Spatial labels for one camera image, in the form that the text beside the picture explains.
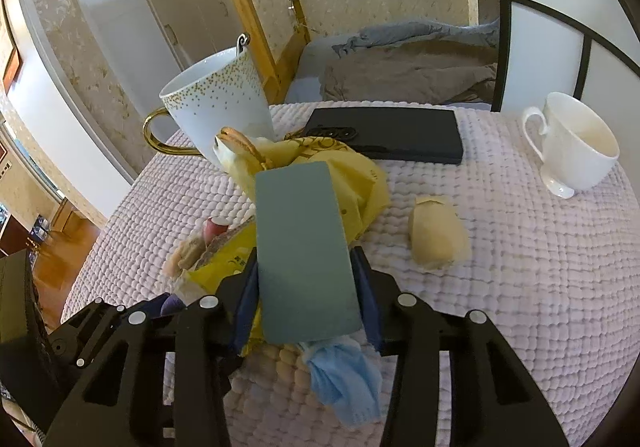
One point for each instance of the wooden bed frame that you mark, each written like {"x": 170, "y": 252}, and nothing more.
{"x": 250, "y": 17}

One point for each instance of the silver spoon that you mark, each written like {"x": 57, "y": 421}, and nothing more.
{"x": 242, "y": 46}

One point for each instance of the light blue bed sheet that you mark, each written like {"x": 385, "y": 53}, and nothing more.
{"x": 307, "y": 72}

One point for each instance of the black smartphone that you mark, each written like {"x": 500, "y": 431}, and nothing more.
{"x": 400, "y": 132}

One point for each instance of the pink foam hair curler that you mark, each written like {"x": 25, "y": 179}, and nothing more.
{"x": 216, "y": 228}

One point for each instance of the small white teacup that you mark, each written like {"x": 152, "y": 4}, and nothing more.
{"x": 575, "y": 152}

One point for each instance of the grey blanket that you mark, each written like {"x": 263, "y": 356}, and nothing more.
{"x": 425, "y": 34}

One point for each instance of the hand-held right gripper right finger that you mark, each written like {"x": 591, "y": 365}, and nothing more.
{"x": 368, "y": 299}

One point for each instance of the white quilted blanket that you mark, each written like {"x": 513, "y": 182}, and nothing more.
{"x": 500, "y": 277}

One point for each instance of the blue face mask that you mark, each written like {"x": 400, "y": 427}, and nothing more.
{"x": 345, "y": 377}

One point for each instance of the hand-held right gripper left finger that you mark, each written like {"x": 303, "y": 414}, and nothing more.
{"x": 245, "y": 299}

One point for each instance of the yellow plastic bag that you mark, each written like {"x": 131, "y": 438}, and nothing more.
{"x": 360, "y": 187}

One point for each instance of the gold dotted white mug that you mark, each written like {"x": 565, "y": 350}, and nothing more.
{"x": 220, "y": 97}

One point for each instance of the grey green box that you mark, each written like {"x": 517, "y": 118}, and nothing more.
{"x": 305, "y": 252}

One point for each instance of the black framed white screen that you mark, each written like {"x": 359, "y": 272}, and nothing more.
{"x": 540, "y": 42}

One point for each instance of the beige blanket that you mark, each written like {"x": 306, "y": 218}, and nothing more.
{"x": 400, "y": 74}

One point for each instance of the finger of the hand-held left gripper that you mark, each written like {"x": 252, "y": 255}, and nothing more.
{"x": 100, "y": 322}

